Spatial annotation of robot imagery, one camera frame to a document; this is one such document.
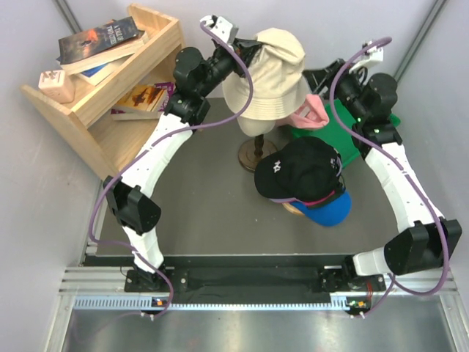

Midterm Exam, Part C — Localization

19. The round wooden hat stand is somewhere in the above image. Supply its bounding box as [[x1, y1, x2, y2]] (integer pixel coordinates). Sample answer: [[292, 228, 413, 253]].
[[282, 203, 303, 216]]

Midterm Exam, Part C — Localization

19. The dark wooden mannequin stand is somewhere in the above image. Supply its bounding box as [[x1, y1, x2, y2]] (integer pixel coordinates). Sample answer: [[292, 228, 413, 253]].
[[238, 134, 278, 172]]

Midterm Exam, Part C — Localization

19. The lavender cap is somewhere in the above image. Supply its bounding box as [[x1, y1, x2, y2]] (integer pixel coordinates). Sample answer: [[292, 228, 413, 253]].
[[254, 153, 344, 207]]

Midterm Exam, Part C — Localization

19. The wooden bookshelf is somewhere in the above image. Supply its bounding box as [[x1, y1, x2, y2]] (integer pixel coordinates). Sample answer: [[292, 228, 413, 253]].
[[21, 4, 185, 180]]

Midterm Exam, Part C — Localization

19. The grey cable duct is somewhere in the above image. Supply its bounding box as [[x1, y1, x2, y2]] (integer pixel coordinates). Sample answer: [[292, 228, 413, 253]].
[[73, 295, 369, 312]]

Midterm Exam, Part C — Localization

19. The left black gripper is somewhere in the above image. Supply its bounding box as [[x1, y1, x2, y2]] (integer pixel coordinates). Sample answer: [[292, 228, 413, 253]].
[[196, 38, 260, 98]]

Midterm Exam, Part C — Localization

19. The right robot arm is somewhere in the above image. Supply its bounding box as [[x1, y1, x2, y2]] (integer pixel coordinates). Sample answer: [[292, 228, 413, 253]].
[[303, 59, 462, 290]]

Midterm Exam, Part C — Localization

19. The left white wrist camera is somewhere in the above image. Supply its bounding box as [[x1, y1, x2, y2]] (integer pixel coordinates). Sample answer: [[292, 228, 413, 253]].
[[199, 15, 239, 47]]

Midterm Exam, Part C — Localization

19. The light pink cap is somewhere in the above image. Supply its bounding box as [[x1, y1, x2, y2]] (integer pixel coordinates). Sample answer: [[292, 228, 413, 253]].
[[287, 94, 330, 130]]

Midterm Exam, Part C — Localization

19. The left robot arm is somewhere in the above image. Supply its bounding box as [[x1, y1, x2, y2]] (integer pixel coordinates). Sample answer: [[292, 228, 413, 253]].
[[103, 39, 263, 291]]

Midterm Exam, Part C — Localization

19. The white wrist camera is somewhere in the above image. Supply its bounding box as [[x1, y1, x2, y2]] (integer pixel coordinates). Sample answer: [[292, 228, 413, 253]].
[[349, 46, 384, 73], [199, 15, 239, 47]]

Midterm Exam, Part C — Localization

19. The dark cover paperback book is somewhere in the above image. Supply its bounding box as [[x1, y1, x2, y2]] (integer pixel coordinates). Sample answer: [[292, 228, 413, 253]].
[[56, 16, 149, 74]]

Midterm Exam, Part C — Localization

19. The magenta cap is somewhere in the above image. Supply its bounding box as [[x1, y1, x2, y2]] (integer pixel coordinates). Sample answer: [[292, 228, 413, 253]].
[[270, 190, 338, 207]]

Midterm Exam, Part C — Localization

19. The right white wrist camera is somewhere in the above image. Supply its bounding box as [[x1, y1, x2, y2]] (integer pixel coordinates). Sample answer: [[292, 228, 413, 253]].
[[349, 46, 384, 73]]

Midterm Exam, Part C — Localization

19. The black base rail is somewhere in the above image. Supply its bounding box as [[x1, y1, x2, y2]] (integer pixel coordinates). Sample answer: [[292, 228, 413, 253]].
[[84, 254, 368, 304]]

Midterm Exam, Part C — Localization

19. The black beige cap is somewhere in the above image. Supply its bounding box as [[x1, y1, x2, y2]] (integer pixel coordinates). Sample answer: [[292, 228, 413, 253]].
[[254, 136, 344, 202]]

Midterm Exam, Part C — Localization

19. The orange purple paperback book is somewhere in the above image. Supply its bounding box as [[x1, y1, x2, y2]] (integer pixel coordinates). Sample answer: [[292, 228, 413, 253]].
[[110, 82, 174, 121]]

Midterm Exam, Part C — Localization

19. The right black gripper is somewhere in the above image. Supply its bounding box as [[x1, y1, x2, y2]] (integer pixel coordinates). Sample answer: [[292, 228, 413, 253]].
[[302, 60, 368, 123]]

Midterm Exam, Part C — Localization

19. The blue cap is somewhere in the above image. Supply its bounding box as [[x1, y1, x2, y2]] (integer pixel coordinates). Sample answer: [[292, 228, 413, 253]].
[[291, 191, 352, 227]]

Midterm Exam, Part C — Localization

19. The pink power adapter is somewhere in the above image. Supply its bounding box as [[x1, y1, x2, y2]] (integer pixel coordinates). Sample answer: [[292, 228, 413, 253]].
[[38, 70, 75, 103]]

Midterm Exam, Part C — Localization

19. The cream mannequin head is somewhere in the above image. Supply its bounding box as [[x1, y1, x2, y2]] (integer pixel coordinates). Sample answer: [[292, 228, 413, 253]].
[[237, 117, 276, 137]]

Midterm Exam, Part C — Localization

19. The beige bucket hat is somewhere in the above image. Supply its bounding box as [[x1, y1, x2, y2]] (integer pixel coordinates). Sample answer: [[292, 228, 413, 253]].
[[241, 28, 309, 120]]

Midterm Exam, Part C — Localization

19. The blue cover book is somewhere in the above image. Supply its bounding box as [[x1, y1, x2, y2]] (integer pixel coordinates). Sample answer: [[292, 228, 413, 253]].
[[77, 59, 122, 86]]

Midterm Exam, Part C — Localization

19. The green plastic bin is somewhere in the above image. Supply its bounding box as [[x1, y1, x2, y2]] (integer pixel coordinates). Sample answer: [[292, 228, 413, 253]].
[[290, 100, 401, 168]]

